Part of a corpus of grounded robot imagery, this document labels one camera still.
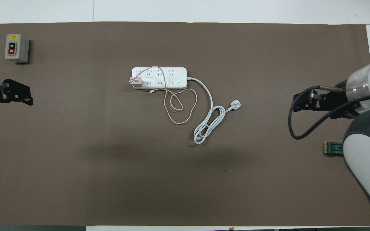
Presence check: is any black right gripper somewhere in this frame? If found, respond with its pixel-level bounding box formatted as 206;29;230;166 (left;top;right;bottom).
293;80;361;120

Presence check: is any pink charger adapter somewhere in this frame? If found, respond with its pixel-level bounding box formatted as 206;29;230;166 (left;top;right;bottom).
129;76;145;88

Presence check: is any pink charging cable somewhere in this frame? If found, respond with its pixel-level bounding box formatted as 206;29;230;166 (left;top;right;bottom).
136;65;198;125

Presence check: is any white power strip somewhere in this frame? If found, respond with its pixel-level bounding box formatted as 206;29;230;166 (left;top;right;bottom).
132;67;188;90

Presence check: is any brown table mat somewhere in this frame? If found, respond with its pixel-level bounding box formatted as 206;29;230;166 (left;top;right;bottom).
0;21;370;227

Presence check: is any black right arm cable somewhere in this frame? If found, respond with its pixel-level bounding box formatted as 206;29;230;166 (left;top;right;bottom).
288;85;370;140

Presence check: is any grey on-off switch box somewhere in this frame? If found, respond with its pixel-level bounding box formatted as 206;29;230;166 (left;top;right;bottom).
4;34;30;65

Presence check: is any white power cord with plug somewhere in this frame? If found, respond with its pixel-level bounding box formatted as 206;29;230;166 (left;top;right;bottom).
187;76;242;145

